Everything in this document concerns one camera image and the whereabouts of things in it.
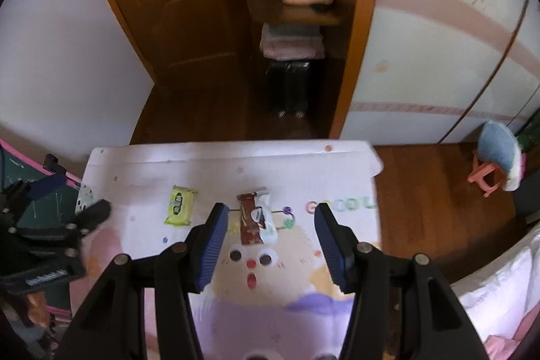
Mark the black chalkboard clamp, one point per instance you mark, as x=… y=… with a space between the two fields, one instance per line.
x=55 y=164

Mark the green chalkboard pink frame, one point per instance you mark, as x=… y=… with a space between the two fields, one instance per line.
x=12 y=166

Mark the black suitcase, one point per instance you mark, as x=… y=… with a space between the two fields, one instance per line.
x=291 y=90

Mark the yellow green snack packet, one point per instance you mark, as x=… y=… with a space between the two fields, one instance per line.
x=180 y=206

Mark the pink plastic stool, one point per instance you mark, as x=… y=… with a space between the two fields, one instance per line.
x=485 y=178

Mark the white pink striped wardrobe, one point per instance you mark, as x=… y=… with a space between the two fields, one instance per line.
x=422 y=69

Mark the dark wooden nightstand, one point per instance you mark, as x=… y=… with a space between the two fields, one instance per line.
x=527 y=199

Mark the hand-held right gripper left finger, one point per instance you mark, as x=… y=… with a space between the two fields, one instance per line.
x=213 y=246

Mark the brown snack bar packet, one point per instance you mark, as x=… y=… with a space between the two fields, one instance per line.
x=247 y=223

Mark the cartoon printed tablecloth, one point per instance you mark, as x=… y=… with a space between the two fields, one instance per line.
x=139 y=183

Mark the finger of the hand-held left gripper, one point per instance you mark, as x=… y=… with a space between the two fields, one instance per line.
x=46 y=185
x=93 y=214

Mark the brown wooden shelf cabinet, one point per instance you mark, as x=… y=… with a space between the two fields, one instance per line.
x=358 y=27

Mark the brown wooden door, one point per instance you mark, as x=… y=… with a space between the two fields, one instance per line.
x=190 y=5

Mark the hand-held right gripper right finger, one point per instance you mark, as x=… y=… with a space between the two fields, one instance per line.
x=333 y=250

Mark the white dark print packet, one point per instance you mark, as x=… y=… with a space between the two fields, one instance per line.
x=268 y=231

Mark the stack of folded cloths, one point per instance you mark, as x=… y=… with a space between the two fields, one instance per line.
x=291 y=43

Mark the blue plush cushion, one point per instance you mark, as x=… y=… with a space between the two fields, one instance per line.
x=498 y=145

